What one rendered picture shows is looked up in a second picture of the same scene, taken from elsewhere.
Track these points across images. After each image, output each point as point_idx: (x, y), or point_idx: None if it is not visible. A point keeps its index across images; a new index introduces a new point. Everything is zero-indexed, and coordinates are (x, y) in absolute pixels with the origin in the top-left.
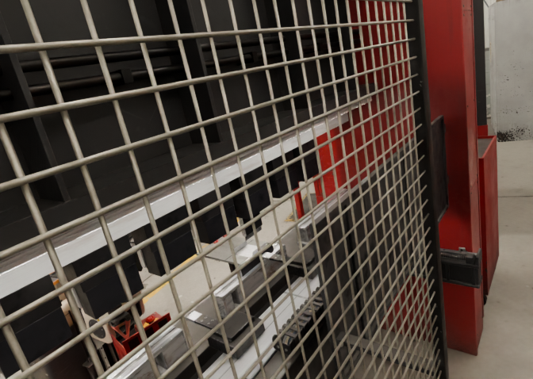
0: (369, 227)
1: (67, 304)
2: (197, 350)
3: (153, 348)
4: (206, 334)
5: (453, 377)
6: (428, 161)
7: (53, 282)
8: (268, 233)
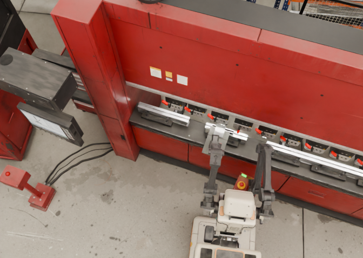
0: None
1: (238, 248)
2: (262, 143)
3: (277, 146)
4: (255, 143)
5: (173, 110)
6: None
7: (240, 251)
8: (5, 246)
